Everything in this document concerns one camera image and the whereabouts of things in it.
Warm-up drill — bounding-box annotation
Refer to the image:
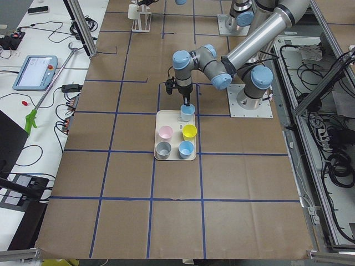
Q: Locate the white plastic cup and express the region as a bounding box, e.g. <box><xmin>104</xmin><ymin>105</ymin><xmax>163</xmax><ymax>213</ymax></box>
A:
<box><xmin>128</xmin><ymin>4</ymin><xmax>139</xmax><ymax>20</ymax></box>

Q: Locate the green handled reacher grabber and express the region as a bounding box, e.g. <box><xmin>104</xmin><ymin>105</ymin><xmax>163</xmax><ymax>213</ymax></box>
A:
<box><xmin>24</xmin><ymin>43</ymin><xmax>84</xmax><ymax>135</ymax></box>

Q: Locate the yellow plastic cup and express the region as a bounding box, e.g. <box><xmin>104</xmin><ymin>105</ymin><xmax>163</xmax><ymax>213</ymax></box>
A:
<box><xmin>182</xmin><ymin>124</ymin><xmax>197</xmax><ymax>141</ymax></box>

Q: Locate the light blue cup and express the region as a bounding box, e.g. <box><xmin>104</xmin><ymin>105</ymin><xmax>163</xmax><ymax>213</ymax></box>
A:
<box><xmin>180</xmin><ymin>104</ymin><xmax>195</xmax><ymax>121</ymax></box>
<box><xmin>178</xmin><ymin>140</ymin><xmax>195</xmax><ymax>159</ymax></box>

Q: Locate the pink plastic cup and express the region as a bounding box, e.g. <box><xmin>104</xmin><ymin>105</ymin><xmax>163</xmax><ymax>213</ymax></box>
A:
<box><xmin>158</xmin><ymin>125</ymin><xmax>174</xmax><ymax>141</ymax></box>

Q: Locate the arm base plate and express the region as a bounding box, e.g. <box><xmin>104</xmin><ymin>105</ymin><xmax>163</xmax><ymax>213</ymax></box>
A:
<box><xmin>217</xmin><ymin>14</ymin><xmax>250</xmax><ymax>37</ymax></box>
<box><xmin>227</xmin><ymin>84</ymin><xmax>273</xmax><ymax>119</ymax></box>

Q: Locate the black smartphone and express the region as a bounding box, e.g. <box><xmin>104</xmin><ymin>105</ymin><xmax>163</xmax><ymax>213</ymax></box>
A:
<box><xmin>27</xmin><ymin>6</ymin><xmax>49</xmax><ymax>15</ymax></box>

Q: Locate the teach pendant tablet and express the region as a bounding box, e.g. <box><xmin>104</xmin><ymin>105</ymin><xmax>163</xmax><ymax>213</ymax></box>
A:
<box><xmin>12</xmin><ymin>55</ymin><xmax>58</xmax><ymax>91</ymax></box>

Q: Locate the light blue cup front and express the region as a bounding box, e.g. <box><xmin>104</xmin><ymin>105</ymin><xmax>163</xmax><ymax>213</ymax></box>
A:
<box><xmin>178</xmin><ymin>140</ymin><xmax>195</xmax><ymax>159</ymax></box>

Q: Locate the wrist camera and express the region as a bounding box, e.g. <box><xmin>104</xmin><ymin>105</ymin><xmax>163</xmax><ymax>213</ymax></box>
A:
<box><xmin>165</xmin><ymin>77</ymin><xmax>177</xmax><ymax>95</ymax></box>

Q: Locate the beige plastic tray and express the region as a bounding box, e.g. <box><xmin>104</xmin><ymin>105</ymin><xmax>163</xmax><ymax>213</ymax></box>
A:
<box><xmin>154</xmin><ymin>110</ymin><xmax>197</xmax><ymax>161</ymax></box>

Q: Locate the white wire cup rack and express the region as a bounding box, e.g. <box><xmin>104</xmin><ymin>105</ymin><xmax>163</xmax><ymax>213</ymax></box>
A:
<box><xmin>131</xmin><ymin>4</ymin><xmax>152</xmax><ymax>33</ymax></box>

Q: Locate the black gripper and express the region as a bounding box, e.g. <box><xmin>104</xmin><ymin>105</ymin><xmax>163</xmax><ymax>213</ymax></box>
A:
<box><xmin>176</xmin><ymin>80</ymin><xmax>193</xmax><ymax>106</ymax></box>
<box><xmin>137</xmin><ymin>0</ymin><xmax>155</xmax><ymax>6</ymax></box>

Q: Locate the grey plastic cup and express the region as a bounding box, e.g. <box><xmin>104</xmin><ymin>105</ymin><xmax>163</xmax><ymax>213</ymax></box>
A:
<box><xmin>155</xmin><ymin>141</ymin><xmax>172</xmax><ymax>160</ymax></box>

